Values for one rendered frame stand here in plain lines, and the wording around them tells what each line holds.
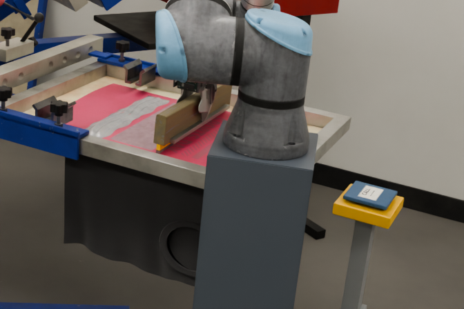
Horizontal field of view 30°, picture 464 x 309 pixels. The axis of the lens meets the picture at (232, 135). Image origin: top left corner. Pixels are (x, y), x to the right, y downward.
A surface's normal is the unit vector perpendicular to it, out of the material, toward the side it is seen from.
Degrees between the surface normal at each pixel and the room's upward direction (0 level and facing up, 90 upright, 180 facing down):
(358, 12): 90
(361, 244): 90
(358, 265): 90
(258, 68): 100
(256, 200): 90
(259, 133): 73
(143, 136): 0
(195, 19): 37
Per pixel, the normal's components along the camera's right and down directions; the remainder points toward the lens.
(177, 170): -0.40, 0.29
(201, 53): 0.03, 0.25
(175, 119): 0.90, 0.25
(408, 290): 0.10, -0.93
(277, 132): 0.22, 0.07
